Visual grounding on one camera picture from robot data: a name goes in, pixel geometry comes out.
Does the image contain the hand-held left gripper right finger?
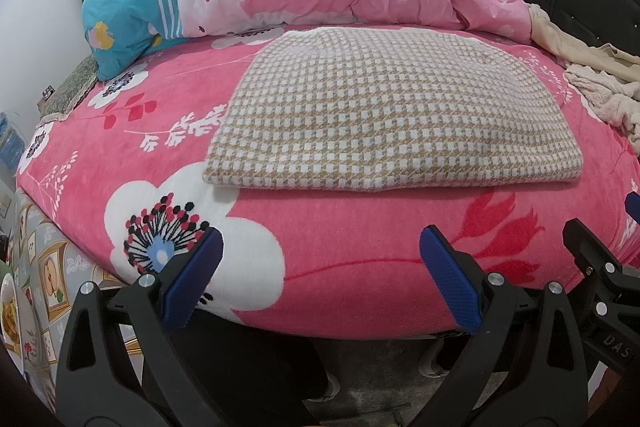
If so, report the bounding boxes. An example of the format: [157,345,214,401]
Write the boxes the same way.
[419,225,588,427]

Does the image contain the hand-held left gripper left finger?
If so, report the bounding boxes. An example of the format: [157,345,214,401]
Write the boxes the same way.
[55,227,224,427]

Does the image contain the beige checkered knit blanket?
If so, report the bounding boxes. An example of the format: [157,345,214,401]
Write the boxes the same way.
[202,28,585,192]

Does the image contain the white shoe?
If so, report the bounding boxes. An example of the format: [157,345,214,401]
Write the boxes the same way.
[417,346,470,379]
[299,376,342,404]

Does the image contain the pink floral bed blanket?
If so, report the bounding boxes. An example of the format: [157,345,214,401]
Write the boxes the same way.
[15,24,640,342]

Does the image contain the grey printed bed skirt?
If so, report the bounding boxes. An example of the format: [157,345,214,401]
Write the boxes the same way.
[11,188,153,413]

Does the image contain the beige cloth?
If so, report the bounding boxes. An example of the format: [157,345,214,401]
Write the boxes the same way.
[529,3,640,82]

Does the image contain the plate of food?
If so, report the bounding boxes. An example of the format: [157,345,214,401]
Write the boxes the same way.
[0,273,24,360]

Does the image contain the green patterned mat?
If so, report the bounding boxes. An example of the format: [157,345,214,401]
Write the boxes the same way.
[41,54,99,122]

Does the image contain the blue plastic container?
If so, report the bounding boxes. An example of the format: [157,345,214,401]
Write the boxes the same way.
[0,111,27,172]

